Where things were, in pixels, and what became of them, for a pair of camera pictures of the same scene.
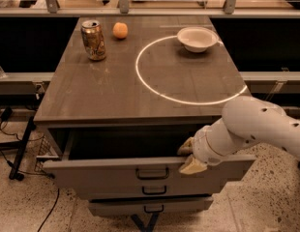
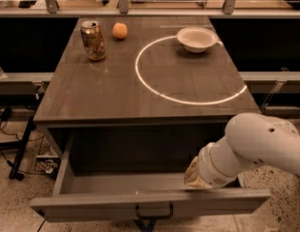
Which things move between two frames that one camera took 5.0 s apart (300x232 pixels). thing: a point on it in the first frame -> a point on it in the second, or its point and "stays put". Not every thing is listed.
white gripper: [202, 149] -> [208, 168]
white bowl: [196, 39] stays put
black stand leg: [15, 173] stays put
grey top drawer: [137, 161] -> [144, 195]
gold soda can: [93, 40] stays put
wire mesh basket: [44, 150] stays put
